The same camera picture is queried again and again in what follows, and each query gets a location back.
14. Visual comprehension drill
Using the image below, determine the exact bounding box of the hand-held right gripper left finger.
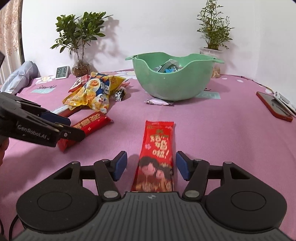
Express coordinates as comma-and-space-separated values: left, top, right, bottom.
53, 151, 128, 201

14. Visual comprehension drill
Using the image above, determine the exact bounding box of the white flat device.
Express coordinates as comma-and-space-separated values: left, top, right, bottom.
272, 91, 296, 112

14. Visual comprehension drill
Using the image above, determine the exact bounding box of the pale pink snack packet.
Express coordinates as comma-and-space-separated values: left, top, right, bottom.
144, 98, 174, 106

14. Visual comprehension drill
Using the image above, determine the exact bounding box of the light blue cloth bundle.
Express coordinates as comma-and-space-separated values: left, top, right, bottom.
0, 61, 38, 94

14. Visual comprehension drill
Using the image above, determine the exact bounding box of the green plastic bowl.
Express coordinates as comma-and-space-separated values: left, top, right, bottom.
125, 52, 225, 101

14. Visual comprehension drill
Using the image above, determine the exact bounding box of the glass vase with pebbles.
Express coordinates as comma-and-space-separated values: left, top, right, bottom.
72, 60, 91, 77

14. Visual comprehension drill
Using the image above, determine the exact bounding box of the red smartphone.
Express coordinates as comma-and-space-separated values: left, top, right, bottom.
256, 91, 294, 122

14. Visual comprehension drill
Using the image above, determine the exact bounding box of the broad-leaf green plant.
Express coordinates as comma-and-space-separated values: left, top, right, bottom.
50, 11, 114, 67

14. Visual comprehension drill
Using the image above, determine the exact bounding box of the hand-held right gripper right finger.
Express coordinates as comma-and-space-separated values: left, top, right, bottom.
176, 151, 251, 201

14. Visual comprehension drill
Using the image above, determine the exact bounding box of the yellow chip bag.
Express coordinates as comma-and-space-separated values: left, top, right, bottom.
63, 72, 126, 114

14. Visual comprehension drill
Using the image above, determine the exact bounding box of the floral beige curtain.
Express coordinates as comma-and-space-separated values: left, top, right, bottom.
0, 0, 23, 86

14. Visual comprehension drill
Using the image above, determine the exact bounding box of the pink flowered cloth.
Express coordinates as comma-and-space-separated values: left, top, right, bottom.
0, 68, 296, 241

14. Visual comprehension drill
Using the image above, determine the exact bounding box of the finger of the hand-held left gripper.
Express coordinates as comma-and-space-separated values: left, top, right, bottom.
42, 111, 71, 127
55, 124, 85, 142

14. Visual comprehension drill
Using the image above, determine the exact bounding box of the red bar packet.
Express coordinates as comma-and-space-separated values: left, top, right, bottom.
57, 112, 114, 152

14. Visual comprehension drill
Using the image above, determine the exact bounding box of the fine-leaf green plant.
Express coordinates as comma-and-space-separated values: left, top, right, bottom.
196, 0, 234, 50

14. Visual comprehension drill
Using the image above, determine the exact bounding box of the white digital clock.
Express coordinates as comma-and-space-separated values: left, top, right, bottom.
55, 66, 69, 80

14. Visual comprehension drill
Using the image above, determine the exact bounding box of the small black snack packet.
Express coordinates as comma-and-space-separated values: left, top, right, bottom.
113, 87, 127, 102

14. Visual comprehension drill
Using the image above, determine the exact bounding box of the red packet with people print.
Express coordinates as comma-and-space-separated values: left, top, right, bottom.
131, 120, 175, 192

